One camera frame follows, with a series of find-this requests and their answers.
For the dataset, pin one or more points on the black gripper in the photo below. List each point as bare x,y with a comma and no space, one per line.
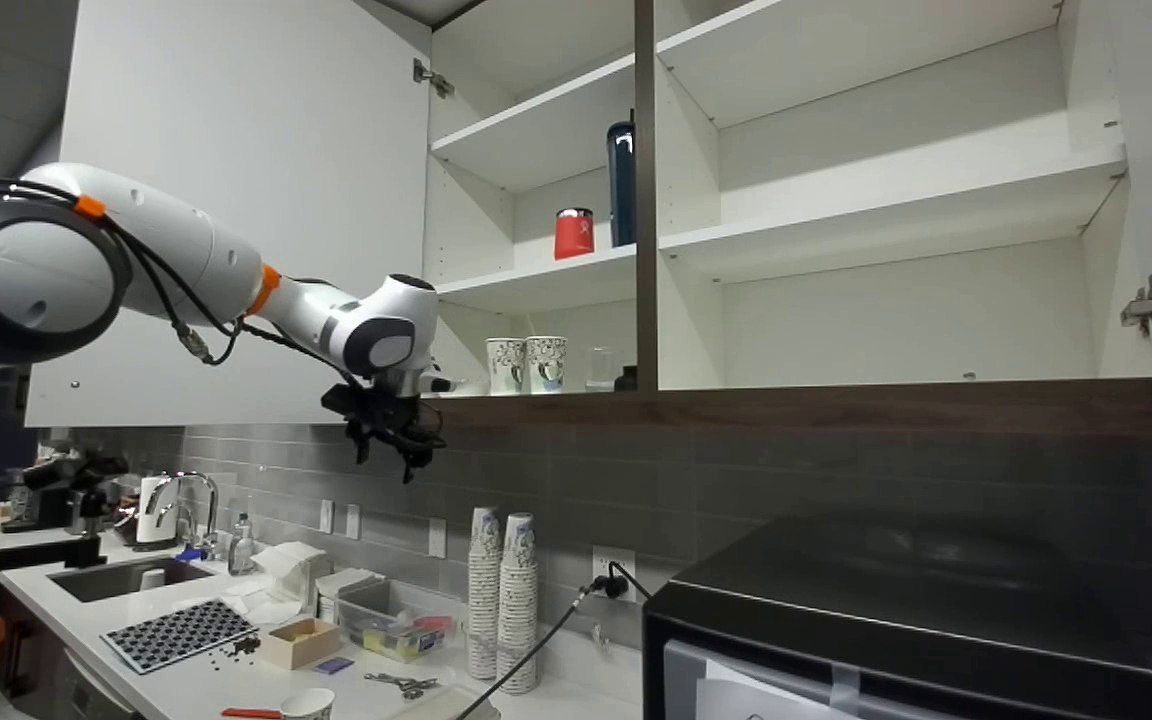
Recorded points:
380,416

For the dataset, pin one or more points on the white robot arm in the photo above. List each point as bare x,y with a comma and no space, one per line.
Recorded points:
82,246

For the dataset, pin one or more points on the paper cup stack left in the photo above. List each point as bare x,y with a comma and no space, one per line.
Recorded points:
480,595

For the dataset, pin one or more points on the paper cup stack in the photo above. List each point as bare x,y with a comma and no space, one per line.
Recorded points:
480,595
517,620

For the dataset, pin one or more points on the paper cup stack right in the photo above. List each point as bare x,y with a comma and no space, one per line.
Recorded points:
517,620

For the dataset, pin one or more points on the clear condiment organizer box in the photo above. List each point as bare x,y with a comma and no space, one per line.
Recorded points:
393,634

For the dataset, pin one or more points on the small black object on shelf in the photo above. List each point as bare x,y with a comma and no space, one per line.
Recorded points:
627,381

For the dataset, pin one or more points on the wooden box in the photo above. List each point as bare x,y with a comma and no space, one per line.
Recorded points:
296,647

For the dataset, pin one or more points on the red cup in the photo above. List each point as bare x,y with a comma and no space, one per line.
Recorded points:
572,233

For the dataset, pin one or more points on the metal keys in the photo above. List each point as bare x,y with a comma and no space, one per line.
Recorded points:
404,684

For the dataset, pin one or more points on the black power plug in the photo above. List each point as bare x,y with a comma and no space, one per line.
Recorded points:
609,585

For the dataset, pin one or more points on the white cabinet door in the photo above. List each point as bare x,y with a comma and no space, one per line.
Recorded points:
296,124

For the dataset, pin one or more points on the white upper cabinet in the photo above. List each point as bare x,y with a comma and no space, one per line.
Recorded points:
845,209

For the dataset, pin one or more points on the checkered drying mat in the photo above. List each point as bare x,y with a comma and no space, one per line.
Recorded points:
176,637

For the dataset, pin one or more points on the coffee machine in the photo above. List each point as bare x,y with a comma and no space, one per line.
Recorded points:
62,488

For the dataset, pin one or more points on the orange pen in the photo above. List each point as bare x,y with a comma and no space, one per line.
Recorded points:
249,713

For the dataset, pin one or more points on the dark blue tumbler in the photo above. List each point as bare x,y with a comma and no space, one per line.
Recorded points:
621,181

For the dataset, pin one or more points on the black microwave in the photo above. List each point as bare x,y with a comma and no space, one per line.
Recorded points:
880,616

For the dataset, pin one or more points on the white wall outlet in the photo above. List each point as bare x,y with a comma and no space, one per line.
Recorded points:
616,563

